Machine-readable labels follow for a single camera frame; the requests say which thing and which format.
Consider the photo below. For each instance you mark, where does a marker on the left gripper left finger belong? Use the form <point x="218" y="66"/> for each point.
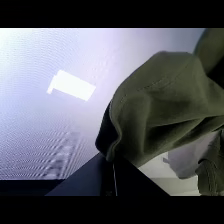
<point x="95" y="180"/>

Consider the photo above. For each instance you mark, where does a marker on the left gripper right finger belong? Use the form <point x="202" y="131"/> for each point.
<point x="136" y="183"/>

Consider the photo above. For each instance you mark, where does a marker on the green T-shirt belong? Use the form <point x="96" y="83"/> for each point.
<point x="166" y="100"/>

